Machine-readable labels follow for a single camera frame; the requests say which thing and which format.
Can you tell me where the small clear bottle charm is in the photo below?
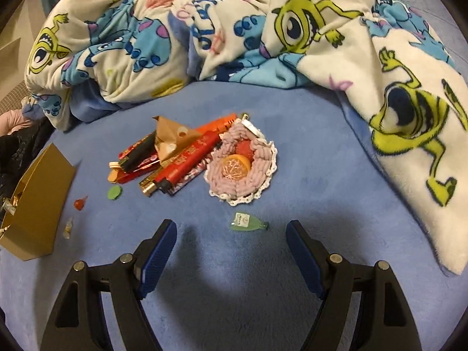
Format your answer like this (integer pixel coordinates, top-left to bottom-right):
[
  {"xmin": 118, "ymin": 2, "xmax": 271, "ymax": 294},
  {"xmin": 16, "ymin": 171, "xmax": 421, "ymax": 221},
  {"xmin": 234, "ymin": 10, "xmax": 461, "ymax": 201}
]
[{"xmin": 63, "ymin": 217, "xmax": 74, "ymax": 239}]

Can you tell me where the brown cardboard box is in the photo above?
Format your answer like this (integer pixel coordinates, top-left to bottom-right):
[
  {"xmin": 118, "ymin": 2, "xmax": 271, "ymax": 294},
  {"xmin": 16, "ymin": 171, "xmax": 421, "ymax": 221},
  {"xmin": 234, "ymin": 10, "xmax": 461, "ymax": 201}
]
[{"xmin": 1, "ymin": 143, "xmax": 75, "ymax": 261}]

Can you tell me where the small red bottle charm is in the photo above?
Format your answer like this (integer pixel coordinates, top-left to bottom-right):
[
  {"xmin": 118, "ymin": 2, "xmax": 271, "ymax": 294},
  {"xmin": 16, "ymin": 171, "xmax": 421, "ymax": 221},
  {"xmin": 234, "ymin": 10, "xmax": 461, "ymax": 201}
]
[{"xmin": 74, "ymin": 196, "xmax": 88, "ymax": 211}]

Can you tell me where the green round token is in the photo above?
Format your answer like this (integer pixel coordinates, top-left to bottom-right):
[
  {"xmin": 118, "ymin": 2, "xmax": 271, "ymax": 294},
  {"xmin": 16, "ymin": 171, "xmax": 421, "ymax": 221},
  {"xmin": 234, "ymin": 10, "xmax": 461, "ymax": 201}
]
[{"xmin": 107, "ymin": 185, "xmax": 122, "ymax": 200}]

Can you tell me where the orange round token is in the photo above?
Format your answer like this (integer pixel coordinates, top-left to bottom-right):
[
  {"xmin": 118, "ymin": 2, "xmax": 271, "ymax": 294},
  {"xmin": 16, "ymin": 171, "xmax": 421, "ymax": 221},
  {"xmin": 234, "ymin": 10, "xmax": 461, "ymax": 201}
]
[{"xmin": 107, "ymin": 162, "xmax": 123, "ymax": 184}]

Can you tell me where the black lighter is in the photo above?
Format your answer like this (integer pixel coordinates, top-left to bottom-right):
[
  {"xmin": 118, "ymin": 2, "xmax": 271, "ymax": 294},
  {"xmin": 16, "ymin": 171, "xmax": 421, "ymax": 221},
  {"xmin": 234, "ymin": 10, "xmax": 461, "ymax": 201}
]
[{"xmin": 118, "ymin": 134, "xmax": 156, "ymax": 172}]

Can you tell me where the small green bottle charm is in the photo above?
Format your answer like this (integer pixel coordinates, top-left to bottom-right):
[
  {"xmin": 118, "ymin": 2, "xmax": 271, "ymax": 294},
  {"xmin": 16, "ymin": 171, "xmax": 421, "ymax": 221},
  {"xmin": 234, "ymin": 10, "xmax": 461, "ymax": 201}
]
[{"xmin": 229, "ymin": 212, "xmax": 269, "ymax": 231}]

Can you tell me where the red lighter with yellow text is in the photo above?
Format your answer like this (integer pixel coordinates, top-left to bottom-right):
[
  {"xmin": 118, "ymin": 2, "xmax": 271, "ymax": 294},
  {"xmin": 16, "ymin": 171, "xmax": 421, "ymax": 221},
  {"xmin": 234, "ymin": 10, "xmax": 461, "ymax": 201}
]
[{"xmin": 118, "ymin": 131, "xmax": 156, "ymax": 160}]

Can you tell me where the black puffer jacket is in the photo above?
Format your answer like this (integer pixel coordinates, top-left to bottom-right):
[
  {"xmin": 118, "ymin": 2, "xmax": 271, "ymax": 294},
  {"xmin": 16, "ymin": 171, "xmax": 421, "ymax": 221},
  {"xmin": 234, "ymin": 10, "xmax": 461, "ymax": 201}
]
[{"xmin": 1, "ymin": 118, "xmax": 55, "ymax": 200}]

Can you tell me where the blue patterned flat pack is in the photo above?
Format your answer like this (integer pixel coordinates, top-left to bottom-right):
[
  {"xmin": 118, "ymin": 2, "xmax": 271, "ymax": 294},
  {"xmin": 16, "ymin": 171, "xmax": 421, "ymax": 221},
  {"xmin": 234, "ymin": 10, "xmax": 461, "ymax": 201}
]
[{"xmin": 168, "ymin": 156, "xmax": 212, "ymax": 196}]

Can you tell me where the crumpled brown wrapper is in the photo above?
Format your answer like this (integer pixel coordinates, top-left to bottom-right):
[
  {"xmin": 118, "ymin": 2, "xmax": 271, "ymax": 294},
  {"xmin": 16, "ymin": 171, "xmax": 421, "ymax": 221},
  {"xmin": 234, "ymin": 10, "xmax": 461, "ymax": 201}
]
[{"xmin": 153, "ymin": 116, "xmax": 202, "ymax": 161}]

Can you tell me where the pink crochet cake coaster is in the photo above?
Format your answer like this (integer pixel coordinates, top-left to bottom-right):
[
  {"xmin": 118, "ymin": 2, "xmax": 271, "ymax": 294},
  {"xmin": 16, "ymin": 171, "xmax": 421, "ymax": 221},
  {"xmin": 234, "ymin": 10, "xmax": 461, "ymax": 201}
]
[{"xmin": 204, "ymin": 116, "xmax": 278, "ymax": 207}]

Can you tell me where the pink pillow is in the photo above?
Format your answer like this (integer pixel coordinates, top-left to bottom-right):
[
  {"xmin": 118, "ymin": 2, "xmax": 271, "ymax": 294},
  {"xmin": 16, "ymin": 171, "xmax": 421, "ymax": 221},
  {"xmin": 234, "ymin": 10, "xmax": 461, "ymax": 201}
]
[{"xmin": 0, "ymin": 109, "xmax": 33, "ymax": 136}]

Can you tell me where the blue bed sheet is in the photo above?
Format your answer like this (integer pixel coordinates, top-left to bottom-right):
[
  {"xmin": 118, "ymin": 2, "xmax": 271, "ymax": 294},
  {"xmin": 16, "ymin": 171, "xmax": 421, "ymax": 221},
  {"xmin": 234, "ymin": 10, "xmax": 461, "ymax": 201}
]
[{"xmin": 1, "ymin": 82, "xmax": 467, "ymax": 350}]

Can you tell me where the orange lighter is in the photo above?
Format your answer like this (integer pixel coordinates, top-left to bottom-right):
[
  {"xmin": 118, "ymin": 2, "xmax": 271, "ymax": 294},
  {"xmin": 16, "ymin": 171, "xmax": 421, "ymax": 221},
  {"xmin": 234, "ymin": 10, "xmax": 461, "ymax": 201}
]
[{"xmin": 196, "ymin": 113, "xmax": 237, "ymax": 134}]

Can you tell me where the cartoon monster fleece blanket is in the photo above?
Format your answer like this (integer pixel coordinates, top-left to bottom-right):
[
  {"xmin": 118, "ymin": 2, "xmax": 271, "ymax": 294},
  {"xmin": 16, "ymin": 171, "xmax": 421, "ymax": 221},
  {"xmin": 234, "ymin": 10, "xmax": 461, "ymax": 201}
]
[{"xmin": 25, "ymin": 0, "xmax": 467, "ymax": 274}]

